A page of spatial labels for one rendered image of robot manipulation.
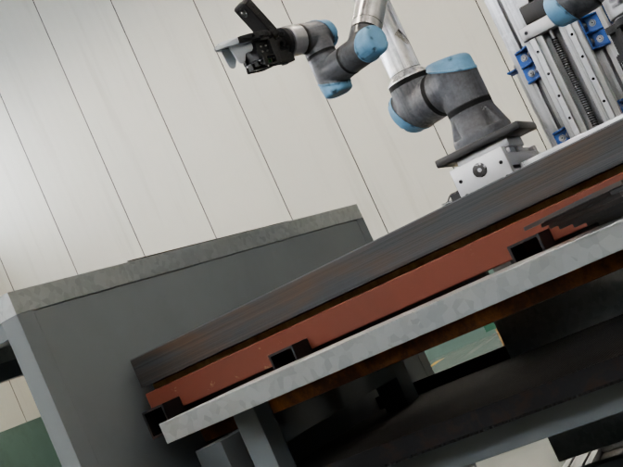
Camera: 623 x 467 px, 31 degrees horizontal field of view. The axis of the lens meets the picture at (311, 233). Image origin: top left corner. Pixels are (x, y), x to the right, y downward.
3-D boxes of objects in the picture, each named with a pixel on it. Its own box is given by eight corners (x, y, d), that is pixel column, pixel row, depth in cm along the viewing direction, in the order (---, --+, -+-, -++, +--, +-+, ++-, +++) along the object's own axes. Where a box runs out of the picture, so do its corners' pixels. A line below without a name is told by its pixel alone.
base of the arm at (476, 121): (465, 154, 285) (449, 119, 286) (518, 127, 279) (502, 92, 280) (451, 155, 271) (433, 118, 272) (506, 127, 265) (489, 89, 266)
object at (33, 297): (16, 314, 186) (6, 292, 186) (-183, 425, 215) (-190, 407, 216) (362, 217, 298) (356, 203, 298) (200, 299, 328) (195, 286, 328)
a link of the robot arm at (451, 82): (470, 98, 267) (447, 48, 269) (433, 121, 277) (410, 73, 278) (500, 90, 275) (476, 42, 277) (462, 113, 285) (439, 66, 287)
